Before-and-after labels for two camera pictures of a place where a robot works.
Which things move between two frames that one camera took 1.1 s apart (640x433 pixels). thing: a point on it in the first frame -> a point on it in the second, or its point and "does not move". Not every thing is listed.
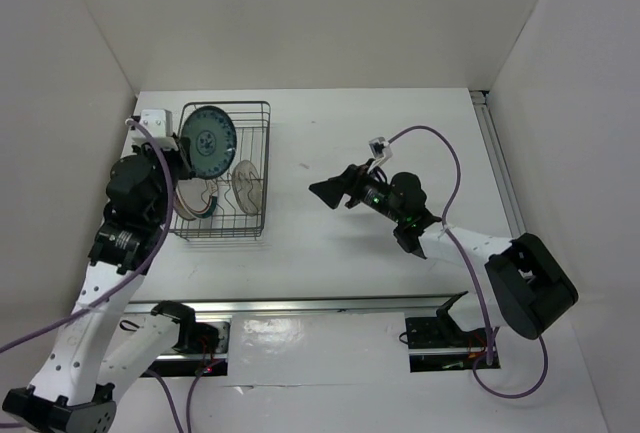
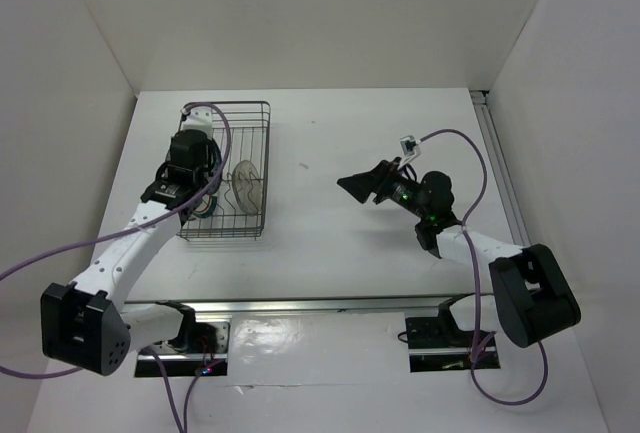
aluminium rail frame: [496, 146] does not move
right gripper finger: [352, 174] -> [394, 165]
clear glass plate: [247, 186] does not move
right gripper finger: [332, 190] -> [362, 185]
